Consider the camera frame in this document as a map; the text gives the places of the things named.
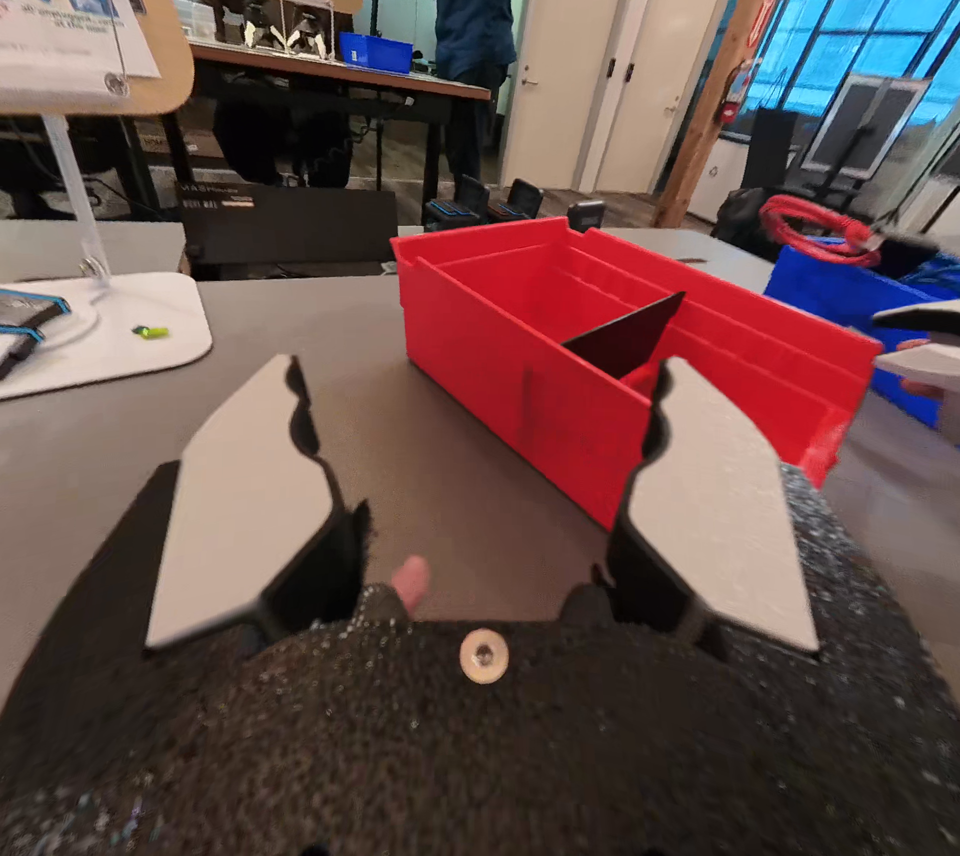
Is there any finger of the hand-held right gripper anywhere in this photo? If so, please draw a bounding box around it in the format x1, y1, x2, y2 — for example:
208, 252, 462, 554
873, 339, 960, 388
870, 300, 960, 347

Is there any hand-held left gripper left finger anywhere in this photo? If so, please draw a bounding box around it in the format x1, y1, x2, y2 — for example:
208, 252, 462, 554
144, 354, 372, 649

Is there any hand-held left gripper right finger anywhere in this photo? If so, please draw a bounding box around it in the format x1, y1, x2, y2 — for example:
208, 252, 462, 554
606, 355, 821, 653

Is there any blue storage bin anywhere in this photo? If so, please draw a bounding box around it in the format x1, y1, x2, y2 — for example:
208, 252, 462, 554
763, 237, 960, 430

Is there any red ethernet cable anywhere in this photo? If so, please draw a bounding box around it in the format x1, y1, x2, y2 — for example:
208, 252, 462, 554
759, 194, 885, 268

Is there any red storage bin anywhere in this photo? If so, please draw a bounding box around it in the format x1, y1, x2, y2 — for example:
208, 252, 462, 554
390, 216, 885, 533

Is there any person's left hand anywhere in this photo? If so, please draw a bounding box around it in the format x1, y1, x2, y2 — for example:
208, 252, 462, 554
391, 556, 432, 621

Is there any black bin divider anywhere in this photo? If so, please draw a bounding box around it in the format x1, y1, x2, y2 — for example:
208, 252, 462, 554
561, 291, 687, 379

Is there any white framed light panel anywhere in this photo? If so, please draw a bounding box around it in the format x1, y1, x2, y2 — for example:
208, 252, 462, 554
798, 72, 931, 181

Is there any black device with blue trim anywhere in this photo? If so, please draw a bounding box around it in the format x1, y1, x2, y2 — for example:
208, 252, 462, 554
0, 292, 72, 377

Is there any red fire extinguisher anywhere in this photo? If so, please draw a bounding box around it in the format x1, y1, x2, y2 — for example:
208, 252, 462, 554
716, 57, 755, 126

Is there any clear acrylic stand pole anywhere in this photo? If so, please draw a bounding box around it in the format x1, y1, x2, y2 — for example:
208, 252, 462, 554
41, 114, 114, 302

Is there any black battery charger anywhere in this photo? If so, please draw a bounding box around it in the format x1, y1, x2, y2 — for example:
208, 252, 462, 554
487, 177, 545, 223
423, 174, 492, 231

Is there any white double door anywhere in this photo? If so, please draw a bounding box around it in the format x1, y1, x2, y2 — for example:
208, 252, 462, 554
498, 0, 759, 193

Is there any wooden top table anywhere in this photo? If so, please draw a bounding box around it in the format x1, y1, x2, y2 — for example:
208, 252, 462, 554
161, 39, 492, 227

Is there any small blue bin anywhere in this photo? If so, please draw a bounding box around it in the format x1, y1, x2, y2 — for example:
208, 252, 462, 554
337, 31, 415, 75

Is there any wooden post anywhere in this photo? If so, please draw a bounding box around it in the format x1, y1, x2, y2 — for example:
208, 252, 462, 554
652, 0, 822, 229

